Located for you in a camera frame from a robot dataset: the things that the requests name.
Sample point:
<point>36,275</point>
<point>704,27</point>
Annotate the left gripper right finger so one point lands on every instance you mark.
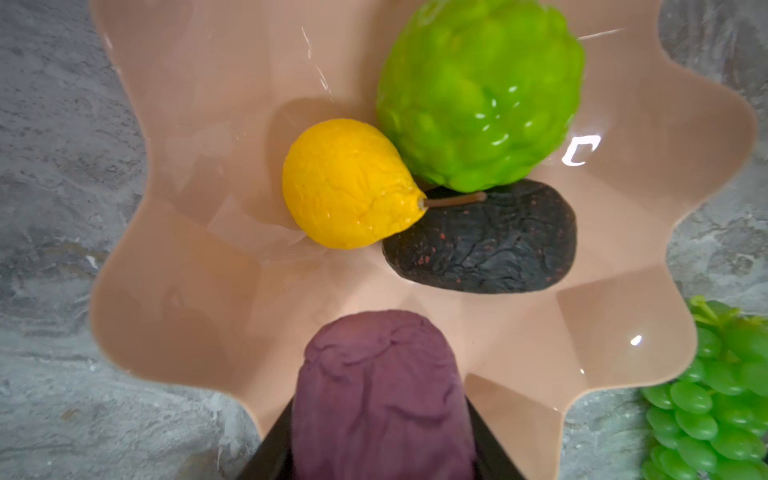
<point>491,461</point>

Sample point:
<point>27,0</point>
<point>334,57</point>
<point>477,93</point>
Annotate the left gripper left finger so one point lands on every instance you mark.
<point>273,458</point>

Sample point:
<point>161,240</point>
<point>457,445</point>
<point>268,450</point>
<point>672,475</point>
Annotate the purple fake fruit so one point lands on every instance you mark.
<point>379,396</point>

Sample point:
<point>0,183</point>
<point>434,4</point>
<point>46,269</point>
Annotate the green grape bunch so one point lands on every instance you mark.
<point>711,421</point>

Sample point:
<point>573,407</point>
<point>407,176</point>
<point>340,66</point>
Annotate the dark fake avocado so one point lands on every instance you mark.
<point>521,239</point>

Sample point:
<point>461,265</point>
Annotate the yellow fake pear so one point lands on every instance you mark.
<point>346,186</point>

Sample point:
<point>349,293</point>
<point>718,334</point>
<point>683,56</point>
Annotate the green custard apple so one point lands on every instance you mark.
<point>475,94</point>

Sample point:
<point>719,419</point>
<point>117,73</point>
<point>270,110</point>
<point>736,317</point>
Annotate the pink wavy fruit bowl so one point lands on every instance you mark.
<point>214,286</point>

